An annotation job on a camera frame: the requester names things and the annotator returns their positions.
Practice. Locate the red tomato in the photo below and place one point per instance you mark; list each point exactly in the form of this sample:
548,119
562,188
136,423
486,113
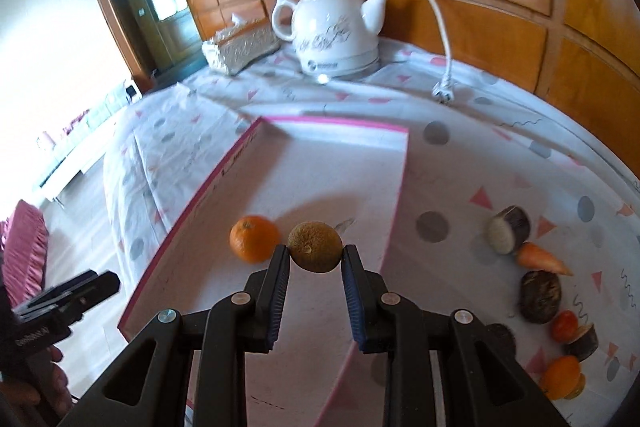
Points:
564,326

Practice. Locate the small yellow fruit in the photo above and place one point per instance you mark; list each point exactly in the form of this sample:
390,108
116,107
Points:
578,389

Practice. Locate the white patterned tablecloth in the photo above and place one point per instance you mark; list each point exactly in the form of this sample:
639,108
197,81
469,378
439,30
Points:
450,167

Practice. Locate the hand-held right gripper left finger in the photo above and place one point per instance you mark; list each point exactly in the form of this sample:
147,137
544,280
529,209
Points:
277,294

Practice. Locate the brown kiwi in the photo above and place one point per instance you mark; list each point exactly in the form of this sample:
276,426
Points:
315,247
502,337

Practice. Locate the pink cushion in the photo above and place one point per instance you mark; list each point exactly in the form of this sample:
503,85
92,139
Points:
25,237

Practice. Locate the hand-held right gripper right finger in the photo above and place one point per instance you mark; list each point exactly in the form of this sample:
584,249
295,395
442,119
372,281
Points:
352,294

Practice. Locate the person's left hand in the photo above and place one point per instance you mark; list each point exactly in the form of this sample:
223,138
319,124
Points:
61,387

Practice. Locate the white ceramic electric kettle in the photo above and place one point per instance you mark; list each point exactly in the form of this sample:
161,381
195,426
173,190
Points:
330,22

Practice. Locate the white kettle base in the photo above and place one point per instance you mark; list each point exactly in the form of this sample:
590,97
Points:
362,68

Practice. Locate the orange mandarin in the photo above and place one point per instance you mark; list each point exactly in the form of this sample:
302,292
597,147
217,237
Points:
560,377
252,239

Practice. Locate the orange carrot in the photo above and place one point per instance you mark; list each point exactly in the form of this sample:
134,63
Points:
537,257

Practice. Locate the white low table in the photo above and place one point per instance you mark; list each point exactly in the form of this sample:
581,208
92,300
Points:
65,167

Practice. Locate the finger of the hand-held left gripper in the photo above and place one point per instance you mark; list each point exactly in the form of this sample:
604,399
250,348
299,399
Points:
97,286
60,286

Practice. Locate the white embossed tissue box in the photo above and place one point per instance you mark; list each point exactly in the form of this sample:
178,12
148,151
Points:
240,47

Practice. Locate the dark brown round root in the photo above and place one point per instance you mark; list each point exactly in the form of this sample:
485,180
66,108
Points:
542,297

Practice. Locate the purple sugarcane piece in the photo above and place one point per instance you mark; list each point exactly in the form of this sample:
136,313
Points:
505,234
582,344

